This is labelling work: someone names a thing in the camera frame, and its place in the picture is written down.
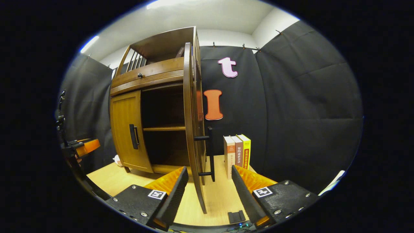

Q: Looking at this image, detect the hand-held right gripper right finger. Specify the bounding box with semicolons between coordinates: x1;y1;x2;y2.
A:
231;165;319;228

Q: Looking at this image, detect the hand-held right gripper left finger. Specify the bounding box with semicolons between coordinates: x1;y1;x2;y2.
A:
105;166;189;231

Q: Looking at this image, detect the wooden double-door shoe cabinet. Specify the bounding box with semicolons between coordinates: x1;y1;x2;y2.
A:
109;26;207;185

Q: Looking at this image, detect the wooden cabinet drawer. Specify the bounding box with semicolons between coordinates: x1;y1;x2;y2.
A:
111;58;185;95

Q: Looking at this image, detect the beige book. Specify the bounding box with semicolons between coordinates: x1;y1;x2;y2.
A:
223;136;236;179

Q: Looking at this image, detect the yellow book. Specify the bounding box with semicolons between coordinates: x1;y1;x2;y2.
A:
237;134;251;170

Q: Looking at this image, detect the black backdrop cloth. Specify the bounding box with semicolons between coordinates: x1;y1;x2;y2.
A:
60;20;364;194

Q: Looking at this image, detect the wooden shoe cabinet door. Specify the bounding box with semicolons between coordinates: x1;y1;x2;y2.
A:
110;90;154;173
183;42;216;214

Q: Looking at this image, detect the maroon book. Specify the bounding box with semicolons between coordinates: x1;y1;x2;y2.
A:
230;135;244;169

